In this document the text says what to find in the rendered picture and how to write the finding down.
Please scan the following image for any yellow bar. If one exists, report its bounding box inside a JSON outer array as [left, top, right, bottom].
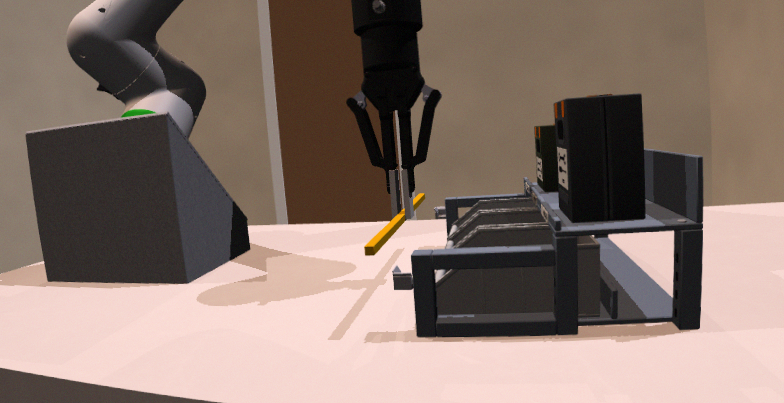
[[364, 193, 425, 256]]

